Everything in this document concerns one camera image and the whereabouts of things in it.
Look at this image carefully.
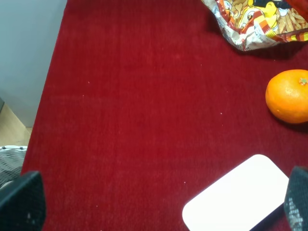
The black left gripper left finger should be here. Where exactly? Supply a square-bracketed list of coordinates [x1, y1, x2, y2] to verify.
[0, 171, 46, 231]

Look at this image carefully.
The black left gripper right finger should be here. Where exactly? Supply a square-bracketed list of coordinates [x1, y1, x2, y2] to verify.
[283, 166, 308, 231]

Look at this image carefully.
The grey mesh chair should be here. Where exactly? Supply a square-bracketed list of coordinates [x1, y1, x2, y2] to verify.
[0, 145, 27, 188]

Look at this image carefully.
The white rectangular case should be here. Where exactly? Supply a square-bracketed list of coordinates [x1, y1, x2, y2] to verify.
[182, 154, 289, 231]

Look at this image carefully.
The orange mandarin fruit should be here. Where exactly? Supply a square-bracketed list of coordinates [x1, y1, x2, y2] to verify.
[265, 69, 308, 124]

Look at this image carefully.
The red velvet tablecloth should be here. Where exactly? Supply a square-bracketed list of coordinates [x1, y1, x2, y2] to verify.
[22, 0, 308, 231]

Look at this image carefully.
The orange snack bag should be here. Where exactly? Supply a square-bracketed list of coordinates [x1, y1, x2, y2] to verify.
[203, 0, 308, 51]

